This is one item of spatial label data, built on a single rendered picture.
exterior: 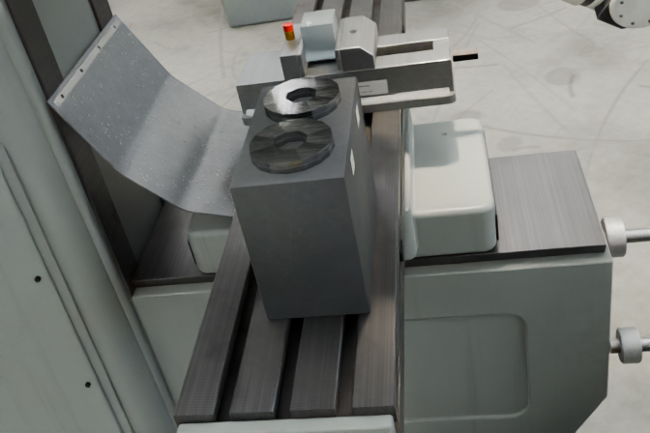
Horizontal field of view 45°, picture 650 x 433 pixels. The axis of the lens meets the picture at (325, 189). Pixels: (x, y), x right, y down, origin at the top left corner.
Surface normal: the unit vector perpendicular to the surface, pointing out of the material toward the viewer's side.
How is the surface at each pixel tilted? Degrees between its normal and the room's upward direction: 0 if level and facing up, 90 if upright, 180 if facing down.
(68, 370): 89
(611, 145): 0
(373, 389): 0
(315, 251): 90
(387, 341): 0
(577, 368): 90
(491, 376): 90
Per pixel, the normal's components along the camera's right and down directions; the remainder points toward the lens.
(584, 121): -0.17, -0.81
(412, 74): -0.09, 0.58
